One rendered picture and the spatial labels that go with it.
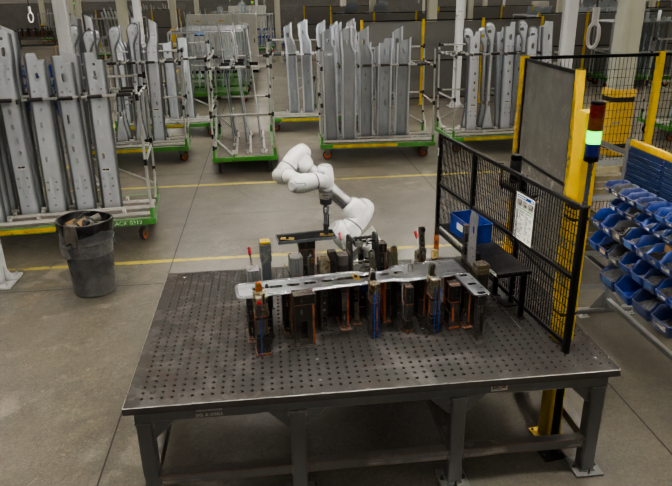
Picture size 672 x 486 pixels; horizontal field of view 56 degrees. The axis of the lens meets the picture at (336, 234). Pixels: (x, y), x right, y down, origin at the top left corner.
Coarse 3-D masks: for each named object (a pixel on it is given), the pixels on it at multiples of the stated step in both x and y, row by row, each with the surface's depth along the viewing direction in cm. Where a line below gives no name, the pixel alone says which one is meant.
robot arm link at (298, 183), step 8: (288, 176) 411; (296, 176) 368; (304, 176) 368; (312, 176) 370; (288, 184) 369; (296, 184) 366; (304, 184) 367; (312, 184) 369; (296, 192) 369; (304, 192) 371
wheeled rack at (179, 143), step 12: (180, 48) 1066; (120, 60) 1045; (144, 60) 1048; (168, 60) 1013; (180, 60) 1013; (180, 72) 992; (180, 84) 998; (180, 96) 1093; (132, 108) 1087; (120, 144) 1047; (132, 144) 1048; (144, 144) 1031; (156, 144) 1033; (168, 144) 1036; (180, 144) 1039; (180, 156) 1044
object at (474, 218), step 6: (474, 216) 374; (474, 222) 375; (468, 228) 383; (468, 234) 385; (474, 234) 377; (468, 240) 386; (474, 240) 378; (468, 246) 387; (474, 246) 378; (468, 252) 388; (474, 252) 379; (468, 258) 389; (474, 258) 380
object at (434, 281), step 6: (432, 276) 360; (432, 282) 356; (438, 282) 357; (432, 288) 358; (438, 288) 358; (432, 294) 359; (438, 294) 360; (432, 300) 361; (432, 306) 363; (426, 312) 370; (432, 312) 365; (426, 318) 371; (432, 318) 365; (438, 318) 366; (426, 324) 372; (432, 324) 366; (438, 324) 366; (432, 330) 368; (438, 330) 367
